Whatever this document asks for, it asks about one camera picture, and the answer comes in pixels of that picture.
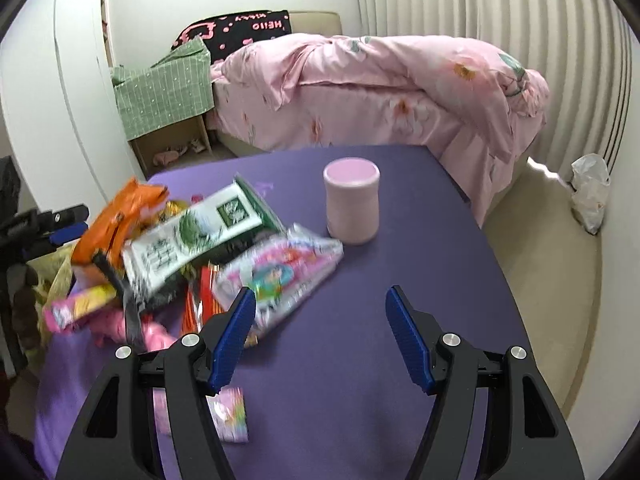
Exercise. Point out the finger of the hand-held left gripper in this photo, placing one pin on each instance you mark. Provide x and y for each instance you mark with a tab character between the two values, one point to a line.
69	234
50	219

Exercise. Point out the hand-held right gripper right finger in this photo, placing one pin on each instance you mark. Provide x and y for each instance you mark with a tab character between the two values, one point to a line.
407	345

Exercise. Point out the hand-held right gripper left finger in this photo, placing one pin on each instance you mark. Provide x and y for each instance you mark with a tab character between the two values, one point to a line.
232	340

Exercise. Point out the yellow plastic bag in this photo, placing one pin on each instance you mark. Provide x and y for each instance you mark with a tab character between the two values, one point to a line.
52	272

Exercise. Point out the orange snack packet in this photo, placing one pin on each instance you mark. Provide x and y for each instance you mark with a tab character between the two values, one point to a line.
117	227

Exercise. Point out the red fruit snack packet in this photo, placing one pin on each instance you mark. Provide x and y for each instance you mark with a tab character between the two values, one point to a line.
197	302

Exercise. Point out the pink yellow chip packet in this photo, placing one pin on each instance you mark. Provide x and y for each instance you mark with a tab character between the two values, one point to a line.
77	308

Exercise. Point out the pink cartoon print packet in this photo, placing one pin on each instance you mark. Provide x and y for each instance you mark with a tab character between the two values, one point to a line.
282	277

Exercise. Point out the green white milk packet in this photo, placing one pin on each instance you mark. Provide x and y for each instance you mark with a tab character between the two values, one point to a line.
195	235

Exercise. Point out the purple table mat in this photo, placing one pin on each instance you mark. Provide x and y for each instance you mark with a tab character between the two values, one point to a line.
360	310

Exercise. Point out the small pink card packet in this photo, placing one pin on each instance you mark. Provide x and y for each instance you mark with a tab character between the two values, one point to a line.
231	412

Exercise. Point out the pink caterpillar toy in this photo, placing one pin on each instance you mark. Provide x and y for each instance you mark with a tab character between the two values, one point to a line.
125	329

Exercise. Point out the gold candy wrapper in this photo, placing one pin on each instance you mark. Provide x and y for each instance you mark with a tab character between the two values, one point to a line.
175	207

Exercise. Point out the pink slippers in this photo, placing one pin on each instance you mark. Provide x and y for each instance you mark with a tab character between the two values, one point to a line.
167	156

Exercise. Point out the white wardrobe door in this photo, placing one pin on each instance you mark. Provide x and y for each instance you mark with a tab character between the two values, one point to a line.
50	90

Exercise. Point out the wooden open cabinet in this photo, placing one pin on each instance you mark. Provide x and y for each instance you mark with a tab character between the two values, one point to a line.
172	142

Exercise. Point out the small white shoes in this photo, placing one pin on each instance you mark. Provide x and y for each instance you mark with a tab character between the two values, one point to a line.
197	146

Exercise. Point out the green checked cloth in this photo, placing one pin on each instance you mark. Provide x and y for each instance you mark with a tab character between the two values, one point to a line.
160	90

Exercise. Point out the white plastic bag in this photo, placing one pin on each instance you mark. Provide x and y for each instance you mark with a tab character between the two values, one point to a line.
591	192

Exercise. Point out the pink floral duvet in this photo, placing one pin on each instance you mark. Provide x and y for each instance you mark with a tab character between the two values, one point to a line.
380	85

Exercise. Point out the black pink pillow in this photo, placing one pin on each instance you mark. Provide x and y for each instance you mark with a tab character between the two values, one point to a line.
235	30

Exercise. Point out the white pleated curtain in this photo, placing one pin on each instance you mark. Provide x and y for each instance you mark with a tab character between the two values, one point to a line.
500	40

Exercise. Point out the beige bed headboard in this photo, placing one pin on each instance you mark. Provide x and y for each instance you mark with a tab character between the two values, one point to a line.
316	22

